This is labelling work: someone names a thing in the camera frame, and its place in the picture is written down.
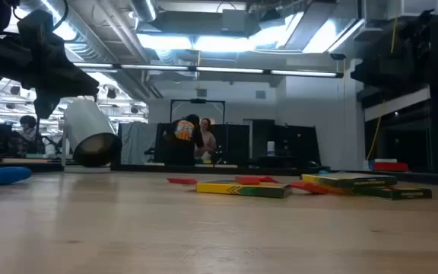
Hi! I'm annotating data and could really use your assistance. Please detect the black partition panel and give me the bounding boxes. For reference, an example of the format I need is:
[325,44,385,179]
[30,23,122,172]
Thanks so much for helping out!
[154,122,251,167]

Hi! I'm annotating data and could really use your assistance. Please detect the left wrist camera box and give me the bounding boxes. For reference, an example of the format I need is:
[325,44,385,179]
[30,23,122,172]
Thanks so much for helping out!
[16,9,66,43]

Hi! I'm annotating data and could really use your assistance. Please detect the black cabinet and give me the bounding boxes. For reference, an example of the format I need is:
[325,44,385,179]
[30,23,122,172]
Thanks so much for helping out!
[249,119,322,168]

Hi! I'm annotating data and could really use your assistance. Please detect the yellow cable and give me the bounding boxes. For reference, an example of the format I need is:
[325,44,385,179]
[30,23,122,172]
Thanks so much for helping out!
[366,17,399,161]

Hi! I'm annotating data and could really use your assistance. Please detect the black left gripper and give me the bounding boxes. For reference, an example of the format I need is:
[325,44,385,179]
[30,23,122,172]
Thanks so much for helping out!
[13,36,100,119]

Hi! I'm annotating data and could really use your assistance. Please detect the person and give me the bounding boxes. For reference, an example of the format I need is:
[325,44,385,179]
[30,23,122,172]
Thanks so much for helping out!
[162,113,205,167]
[198,117,217,161]
[18,114,38,153]

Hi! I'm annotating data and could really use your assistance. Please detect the long ceiling light bar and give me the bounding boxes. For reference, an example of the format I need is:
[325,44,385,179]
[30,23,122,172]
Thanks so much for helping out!
[72,62,344,79]

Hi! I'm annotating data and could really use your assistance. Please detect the red box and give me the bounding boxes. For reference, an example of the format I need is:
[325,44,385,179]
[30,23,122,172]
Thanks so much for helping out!
[373,161,410,173]

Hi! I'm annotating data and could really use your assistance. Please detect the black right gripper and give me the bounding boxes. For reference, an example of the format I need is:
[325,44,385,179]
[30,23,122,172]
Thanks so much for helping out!
[350,26,429,91]

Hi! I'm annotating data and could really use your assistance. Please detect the yellow green crayon box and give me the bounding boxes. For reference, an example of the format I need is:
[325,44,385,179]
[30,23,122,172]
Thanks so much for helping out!
[195,180,292,199]
[301,173,398,189]
[331,185,433,201]

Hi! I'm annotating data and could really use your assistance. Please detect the grey cloth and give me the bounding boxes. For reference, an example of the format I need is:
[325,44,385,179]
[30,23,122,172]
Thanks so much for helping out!
[119,121,159,166]

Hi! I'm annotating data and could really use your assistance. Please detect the black camera stand frame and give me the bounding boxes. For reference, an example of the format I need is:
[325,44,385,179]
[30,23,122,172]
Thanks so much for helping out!
[170,98,227,125]

